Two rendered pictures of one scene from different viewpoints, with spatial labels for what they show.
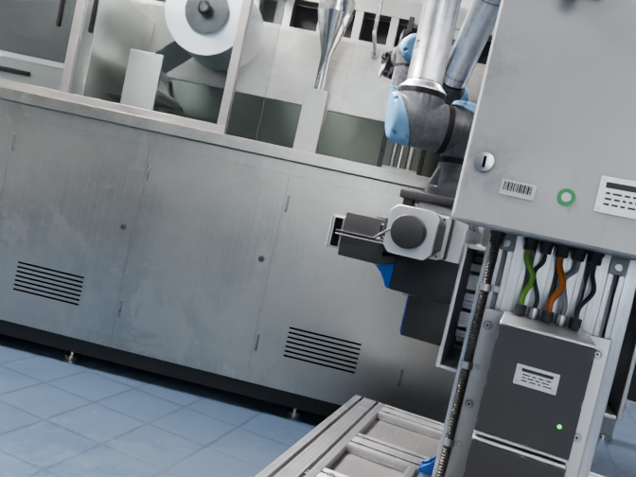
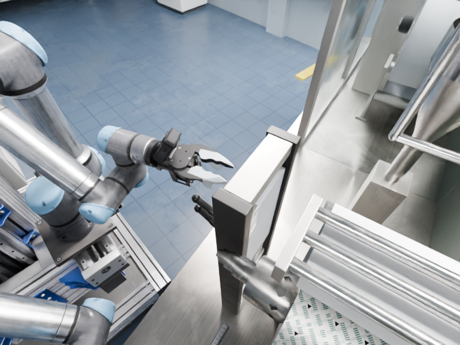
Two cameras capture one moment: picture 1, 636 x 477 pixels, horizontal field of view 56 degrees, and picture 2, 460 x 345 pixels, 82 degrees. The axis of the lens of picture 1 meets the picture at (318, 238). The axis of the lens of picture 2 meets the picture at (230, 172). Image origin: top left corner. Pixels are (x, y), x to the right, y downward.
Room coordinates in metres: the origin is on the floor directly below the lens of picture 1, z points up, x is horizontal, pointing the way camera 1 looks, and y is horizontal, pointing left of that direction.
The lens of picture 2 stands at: (2.20, -0.45, 1.71)
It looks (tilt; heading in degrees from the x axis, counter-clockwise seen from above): 51 degrees down; 118
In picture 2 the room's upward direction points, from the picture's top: straight up
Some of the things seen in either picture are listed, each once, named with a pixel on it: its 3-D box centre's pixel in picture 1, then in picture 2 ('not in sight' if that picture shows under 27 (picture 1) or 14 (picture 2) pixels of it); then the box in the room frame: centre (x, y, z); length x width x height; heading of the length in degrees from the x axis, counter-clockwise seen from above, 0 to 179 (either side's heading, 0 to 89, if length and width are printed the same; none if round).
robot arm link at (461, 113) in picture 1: (467, 132); (53, 198); (1.47, -0.30, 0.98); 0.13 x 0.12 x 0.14; 96
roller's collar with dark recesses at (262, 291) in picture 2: not in sight; (272, 287); (2.21, -0.33, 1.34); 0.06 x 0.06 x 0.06; 85
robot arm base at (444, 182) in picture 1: (459, 181); (68, 217); (1.47, -0.30, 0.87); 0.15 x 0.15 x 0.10
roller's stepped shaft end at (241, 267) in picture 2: not in sight; (235, 263); (2.15, -0.33, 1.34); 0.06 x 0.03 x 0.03; 175
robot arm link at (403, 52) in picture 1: (411, 51); (122, 144); (1.71, -0.14, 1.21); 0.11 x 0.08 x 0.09; 6
